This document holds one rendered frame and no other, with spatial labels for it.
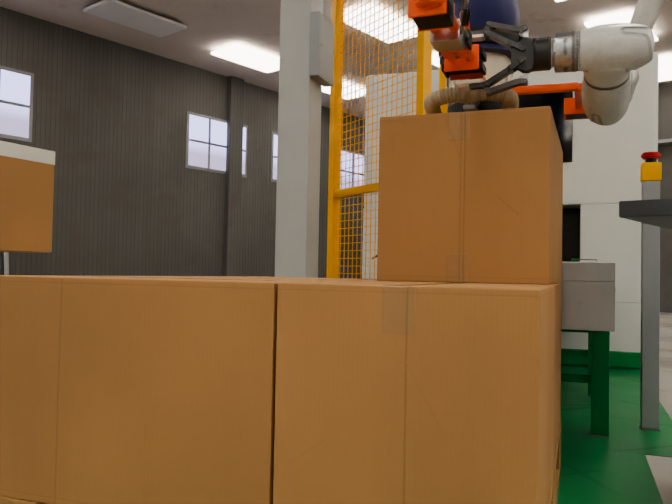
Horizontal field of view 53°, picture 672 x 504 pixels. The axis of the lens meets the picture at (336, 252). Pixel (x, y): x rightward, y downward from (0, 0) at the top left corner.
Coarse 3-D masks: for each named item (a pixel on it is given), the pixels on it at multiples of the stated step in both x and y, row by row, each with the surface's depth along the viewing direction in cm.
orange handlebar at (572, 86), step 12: (420, 0) 127; (432, 0) 126; (444, 0) 127; (456, 24) 138; (456, 60) 161; (468, 60) 159; (552, 84) 185; (564, 84) 184; (576, 84) 183; (576, 96) 189; (576, 108) 203
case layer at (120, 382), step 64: (0, 320) 125; (64, 320) 120; (128, 320) 116; (192, 320) 111; (256, 320) 107; (320, 320) 104; (384, 320) 100; (448, 320) 97; (512, 320) 94; (0, 384) 124; (64, 384) 120; (128, 384) 115; (192, 384) 111; (256, 384) 107; (320, 384) 103; (384, 384) 100; (448, 384) 97; (512, 384) 94; (0, 448) 124; (64, 448) 119; (128, 448) 115; (192, 448) 110; (256, 448) 107; (320, 448) 103; (384, 448) 100; (448, 448) 97; (512, 448) 94
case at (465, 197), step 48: (384, 144) 165; (432, 144) 161; (480, 144) 157; (528, 144) 153; (384, 192) 165; (432, 192) 161; (480, 192) 157; (528, 192) 153; (384, 240) 165; (432, 240) 160; (480, 240) 156; (528, 240) 153
